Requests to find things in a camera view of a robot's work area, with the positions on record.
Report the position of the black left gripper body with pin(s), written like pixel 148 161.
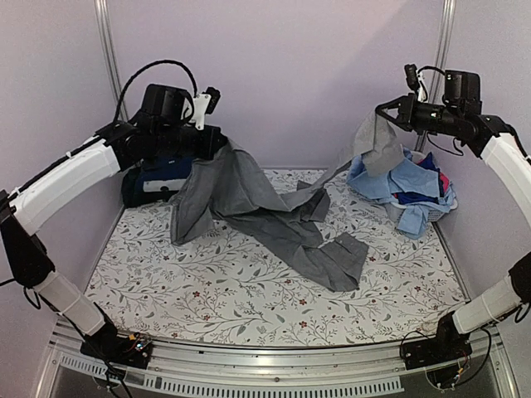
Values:
pixel 205 150

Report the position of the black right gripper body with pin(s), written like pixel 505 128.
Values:
pixel 416 118

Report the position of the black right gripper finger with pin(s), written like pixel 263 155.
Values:
pixel 392 111
pixel 403 124

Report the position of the grey button-up shirt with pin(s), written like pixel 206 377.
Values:
pixel 232 187

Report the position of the white plastic laundry basket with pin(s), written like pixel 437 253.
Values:
pixel 416 213

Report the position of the left robot arm white sleeves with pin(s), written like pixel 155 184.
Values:
pixel 161 127

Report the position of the robot arm white sleeves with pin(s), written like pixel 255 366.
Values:
pixel 161 127
pixel 497 144

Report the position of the right robot arm white sleeves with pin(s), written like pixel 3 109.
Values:
pixel 497 144

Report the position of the light blue shirt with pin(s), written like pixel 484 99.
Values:
pixel 379 189

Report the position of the royal blue garment in basket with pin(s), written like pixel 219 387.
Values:
pixel 419 182

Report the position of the dark green plaid garment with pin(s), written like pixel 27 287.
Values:
pixel 132 187

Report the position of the floral patterned table cloth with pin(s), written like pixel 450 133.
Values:
pixel 226 288

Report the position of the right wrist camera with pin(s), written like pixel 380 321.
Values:
pixel 415 82

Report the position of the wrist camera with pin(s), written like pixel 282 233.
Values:
pixel 415 82
pixel 204 104

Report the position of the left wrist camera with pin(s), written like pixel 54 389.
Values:
pixel 204 104

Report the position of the left aluminium frame post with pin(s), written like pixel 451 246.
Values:
pixel 107 45

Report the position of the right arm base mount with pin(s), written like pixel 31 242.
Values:
pixel 447 345

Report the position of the aluminium front rail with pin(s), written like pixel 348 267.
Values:
pixel 197 369

